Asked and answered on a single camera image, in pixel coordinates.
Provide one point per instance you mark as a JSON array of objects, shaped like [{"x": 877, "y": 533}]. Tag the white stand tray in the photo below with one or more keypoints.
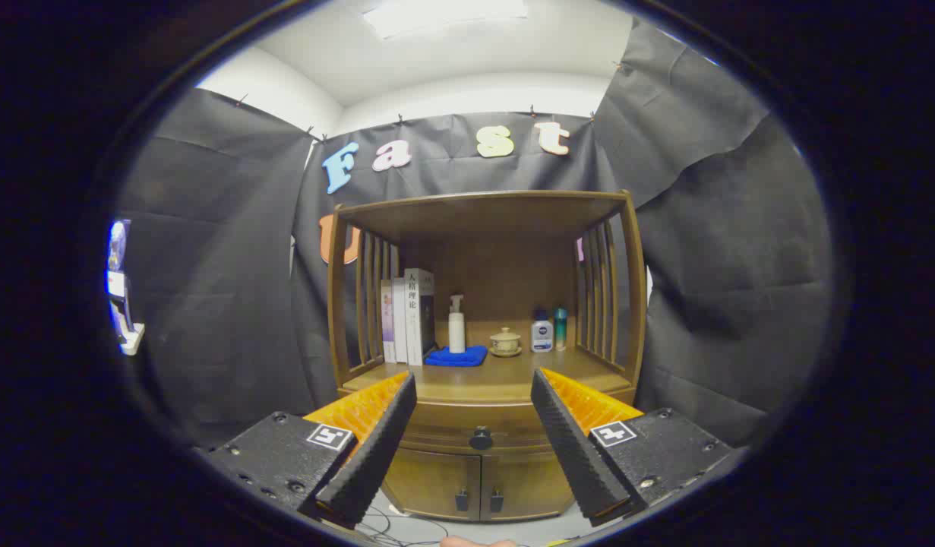
[{"x": 131, "y": 340}]

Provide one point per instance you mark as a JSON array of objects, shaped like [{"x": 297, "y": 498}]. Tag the white pump bottle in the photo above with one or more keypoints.
[{"x": 456, "y": 330}]

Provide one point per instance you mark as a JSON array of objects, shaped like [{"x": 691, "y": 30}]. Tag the wooden cabinet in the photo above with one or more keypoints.
[{"x": 505, "y": 273}]

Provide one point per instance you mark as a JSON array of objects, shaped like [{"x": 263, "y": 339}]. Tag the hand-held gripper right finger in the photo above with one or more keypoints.
[{"x": 577, "y": 456}]

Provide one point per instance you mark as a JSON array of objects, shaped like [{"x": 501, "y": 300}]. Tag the wooden cabinet door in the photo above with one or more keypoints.
[
  {"x": 429, "y": 482},
  {"x": 528, "y": 482}
]

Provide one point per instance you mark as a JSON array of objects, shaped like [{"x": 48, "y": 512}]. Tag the purple spine book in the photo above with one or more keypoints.
[{"x": 387, "y": 327}]

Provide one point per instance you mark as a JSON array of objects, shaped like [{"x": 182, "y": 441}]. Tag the thin white book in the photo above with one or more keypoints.
[{"x": 399, "y": 327}]

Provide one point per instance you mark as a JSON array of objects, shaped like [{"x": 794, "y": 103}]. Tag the teal slim bottle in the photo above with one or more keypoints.
[{"x": 560, "y": 328}]

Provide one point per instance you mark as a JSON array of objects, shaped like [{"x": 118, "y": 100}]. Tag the wooden countertop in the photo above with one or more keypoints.
[{"x": 513, "y": 372}]

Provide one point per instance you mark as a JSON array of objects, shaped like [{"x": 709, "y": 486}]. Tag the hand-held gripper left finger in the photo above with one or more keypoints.
[{"x": 376, "y": 456}]

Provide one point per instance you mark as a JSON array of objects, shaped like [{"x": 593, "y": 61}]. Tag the blue folded cloth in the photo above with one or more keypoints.
[{"x": 456, "y": 357}]

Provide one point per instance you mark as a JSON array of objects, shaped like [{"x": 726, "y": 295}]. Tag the lidded ceramic tea cup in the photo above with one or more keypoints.
[{"x": 505, "y": 342}]

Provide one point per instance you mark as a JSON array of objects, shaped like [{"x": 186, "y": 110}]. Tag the white bottle blue cap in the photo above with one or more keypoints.
[{"x": 541, "y": 334}]

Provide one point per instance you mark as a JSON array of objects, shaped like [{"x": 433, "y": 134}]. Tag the lit display screen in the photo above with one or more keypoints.
[{"x": 116, "y": 251}]

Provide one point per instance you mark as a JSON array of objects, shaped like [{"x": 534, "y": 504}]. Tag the white book dark cover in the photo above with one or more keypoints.
[{"x": 415, "y": 319}]

